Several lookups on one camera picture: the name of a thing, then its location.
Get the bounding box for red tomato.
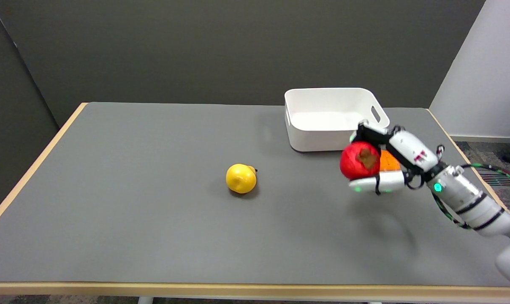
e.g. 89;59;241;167
339;141;381;181

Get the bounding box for black green braided cable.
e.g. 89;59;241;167
431;163;510;229

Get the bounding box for white plastic bin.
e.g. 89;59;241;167
284;87;391;152

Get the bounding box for orange oval fruit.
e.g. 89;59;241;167
379;150;401;172

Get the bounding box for grey table mat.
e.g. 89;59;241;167
0;102;510;288

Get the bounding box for yellow lemon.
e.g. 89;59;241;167
225;163;258;194

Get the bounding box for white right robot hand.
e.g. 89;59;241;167
349;120;445;195

